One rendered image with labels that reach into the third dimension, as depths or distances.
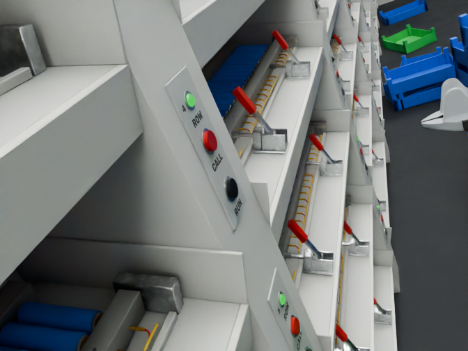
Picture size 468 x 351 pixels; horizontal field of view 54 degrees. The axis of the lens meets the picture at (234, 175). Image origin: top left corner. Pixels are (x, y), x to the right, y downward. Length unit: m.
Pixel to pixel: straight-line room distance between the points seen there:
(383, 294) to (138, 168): 0.93
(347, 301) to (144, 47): 0.68
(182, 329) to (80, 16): 0.22
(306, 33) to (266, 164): 0.48
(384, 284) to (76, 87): 1.03
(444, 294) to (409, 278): 0.11
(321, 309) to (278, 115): 0.27
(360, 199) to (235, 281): 0.81
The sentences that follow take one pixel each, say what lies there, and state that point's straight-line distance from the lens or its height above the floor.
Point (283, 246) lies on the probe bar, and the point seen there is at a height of 0.53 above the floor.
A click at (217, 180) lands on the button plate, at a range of 0.35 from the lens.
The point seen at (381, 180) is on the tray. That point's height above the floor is 0.10.
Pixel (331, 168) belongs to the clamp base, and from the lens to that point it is 0.87.
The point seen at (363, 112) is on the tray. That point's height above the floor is 0.31.
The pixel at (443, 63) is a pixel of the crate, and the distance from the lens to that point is 2.47.
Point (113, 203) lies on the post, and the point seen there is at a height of 0.79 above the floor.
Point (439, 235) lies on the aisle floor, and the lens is 1.47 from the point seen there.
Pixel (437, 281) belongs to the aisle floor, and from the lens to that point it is 1.34.
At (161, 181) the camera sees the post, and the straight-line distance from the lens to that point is 0.32.
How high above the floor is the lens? 0.91
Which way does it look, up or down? 24 degrees down
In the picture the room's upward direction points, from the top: 24 degrees counter-clockwise
